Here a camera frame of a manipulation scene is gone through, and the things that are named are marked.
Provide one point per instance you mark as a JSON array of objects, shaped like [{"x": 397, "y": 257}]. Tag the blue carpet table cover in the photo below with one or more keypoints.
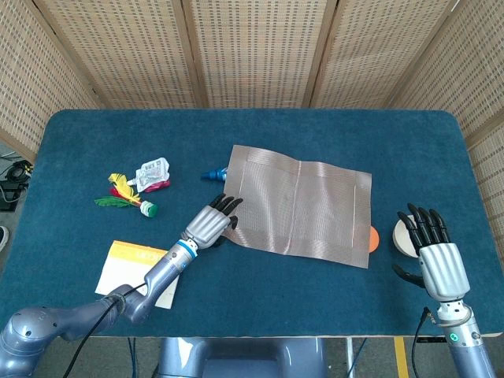
[{"x": 275, "y": 130}]

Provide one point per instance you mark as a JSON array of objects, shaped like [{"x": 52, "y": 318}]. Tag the white table leg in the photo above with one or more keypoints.
[{"x": 349, "y": 358}]

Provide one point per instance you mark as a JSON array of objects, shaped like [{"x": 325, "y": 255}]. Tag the gray woven placemat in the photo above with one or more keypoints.
[{"x": 307, "y": 204}]

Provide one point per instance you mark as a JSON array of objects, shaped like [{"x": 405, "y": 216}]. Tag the woven wooden folding screen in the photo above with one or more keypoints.
[{"x": 256, "y": 47}]

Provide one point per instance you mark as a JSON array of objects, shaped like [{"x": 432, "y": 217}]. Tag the yellow white Lexicon book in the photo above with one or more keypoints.
[{"x": 122, "y": 264}]

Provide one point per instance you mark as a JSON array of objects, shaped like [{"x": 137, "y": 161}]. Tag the feather shuttlecock with green base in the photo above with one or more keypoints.
[{"x": 149, "y": 208}]

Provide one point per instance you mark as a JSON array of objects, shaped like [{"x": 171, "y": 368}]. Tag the orange disc with hole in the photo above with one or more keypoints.
[{"x": 374, "y": 240}]

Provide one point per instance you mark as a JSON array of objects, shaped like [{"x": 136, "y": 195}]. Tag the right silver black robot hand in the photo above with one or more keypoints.
[{"x": 445, "y": 271}]

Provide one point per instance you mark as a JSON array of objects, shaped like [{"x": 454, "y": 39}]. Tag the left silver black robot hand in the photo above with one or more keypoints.
[{"x": 206, "y": 226}]

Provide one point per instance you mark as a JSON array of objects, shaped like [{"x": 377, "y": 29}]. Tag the blue spray bottle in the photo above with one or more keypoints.
[{"x": 214, "y": 174}]

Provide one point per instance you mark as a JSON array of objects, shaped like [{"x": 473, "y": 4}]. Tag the dark shoe with white sole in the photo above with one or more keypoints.
[{"x": 3, "y": 238}]

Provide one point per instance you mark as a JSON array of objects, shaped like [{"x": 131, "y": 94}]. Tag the white bowl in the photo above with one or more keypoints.
[{"x": 401, "y": 240}]

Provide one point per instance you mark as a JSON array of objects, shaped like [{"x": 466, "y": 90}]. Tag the gray-blue robot torso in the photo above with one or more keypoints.
[{"x": 244, "y": 358}]

